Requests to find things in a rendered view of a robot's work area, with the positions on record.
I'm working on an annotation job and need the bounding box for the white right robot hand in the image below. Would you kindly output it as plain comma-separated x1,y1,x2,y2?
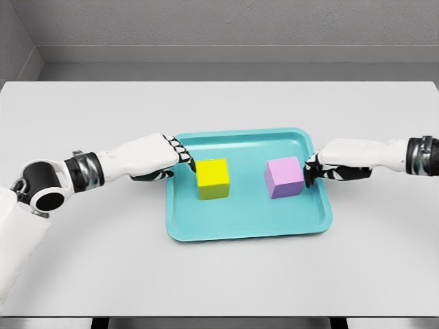
303,138,372,188

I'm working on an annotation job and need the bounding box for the yellow cube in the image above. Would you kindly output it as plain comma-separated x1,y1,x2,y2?
194,158,230,201

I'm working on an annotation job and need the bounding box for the pink cube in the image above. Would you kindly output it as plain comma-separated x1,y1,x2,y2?
263,156,305,199

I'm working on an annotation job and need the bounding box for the teal tray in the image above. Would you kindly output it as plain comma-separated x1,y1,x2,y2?
165,127,334,243

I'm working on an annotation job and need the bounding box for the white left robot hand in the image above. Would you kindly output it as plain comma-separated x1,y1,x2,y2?
129,132,197,182

